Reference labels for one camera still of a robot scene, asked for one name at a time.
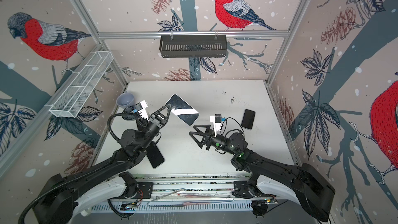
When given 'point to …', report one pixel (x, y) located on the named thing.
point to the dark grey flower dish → (130, 117)
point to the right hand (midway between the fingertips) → (190, 133)
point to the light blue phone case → (182, 110)
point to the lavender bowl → (125, 100)
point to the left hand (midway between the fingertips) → (169, 106)
